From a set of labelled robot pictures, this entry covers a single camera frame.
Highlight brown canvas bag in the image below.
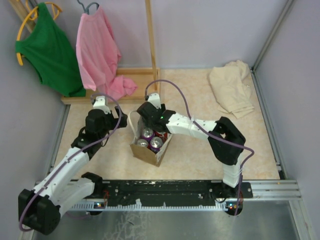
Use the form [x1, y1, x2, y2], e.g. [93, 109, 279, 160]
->
[128, 110, 172, 167]

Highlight purple Fanta can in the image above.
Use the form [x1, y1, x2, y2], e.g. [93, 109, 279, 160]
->
[140, 127, 155, 142]

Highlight red Coca-Cola can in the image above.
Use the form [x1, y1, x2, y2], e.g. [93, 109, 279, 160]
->
[154, 131, 168, 143]

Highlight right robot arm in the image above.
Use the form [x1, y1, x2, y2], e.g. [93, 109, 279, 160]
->
[137, 101, 246, 198]

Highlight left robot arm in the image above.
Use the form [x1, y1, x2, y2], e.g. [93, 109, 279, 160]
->
[18, 104, 128, 235]

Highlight front purple soda can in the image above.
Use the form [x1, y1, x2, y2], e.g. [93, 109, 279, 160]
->
[149, 136, 163, 153]

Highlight front left silver-top can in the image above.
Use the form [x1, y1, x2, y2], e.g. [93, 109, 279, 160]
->
[136, 138, 149, 149]

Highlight wooden clothes rack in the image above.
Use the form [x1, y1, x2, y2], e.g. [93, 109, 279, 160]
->
[9, 0, 160, 103]

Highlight pink t-shirt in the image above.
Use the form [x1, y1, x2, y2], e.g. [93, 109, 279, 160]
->
[76, 6, 138, 100]

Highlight beige folded cloth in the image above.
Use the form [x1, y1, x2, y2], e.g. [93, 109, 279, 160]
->
[208, 60, 255, 119]

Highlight green tank top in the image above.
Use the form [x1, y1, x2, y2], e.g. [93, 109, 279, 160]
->
[15, 2, 86, 97]

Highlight grey clothes hanger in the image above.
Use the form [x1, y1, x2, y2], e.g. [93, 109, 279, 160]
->
[76, 0, 100, 15]

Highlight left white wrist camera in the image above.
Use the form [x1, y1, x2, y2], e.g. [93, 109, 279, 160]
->
[93, 95, 111, 115]

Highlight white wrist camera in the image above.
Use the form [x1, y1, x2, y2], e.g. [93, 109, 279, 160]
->
[145, 93, 161, 109]
[93, 95, 111, 115]

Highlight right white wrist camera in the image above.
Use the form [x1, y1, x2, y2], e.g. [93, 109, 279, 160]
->
[145, 93, 161, 109]

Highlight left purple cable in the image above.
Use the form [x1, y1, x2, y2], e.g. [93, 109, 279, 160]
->
[18, 92, 123, 231]

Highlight purple cable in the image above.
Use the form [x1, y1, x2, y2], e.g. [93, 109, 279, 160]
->
[145, 79, 255, 218]
[18, 92, 123, 231]

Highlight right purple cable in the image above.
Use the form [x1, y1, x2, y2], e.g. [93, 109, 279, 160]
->
[145, 79, 255, 218]

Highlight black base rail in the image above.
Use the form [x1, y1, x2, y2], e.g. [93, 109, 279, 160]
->
[86, 180, 253, 215]

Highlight aluminium frame rail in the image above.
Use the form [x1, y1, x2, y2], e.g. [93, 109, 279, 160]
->
[33, 179, 302, 213]

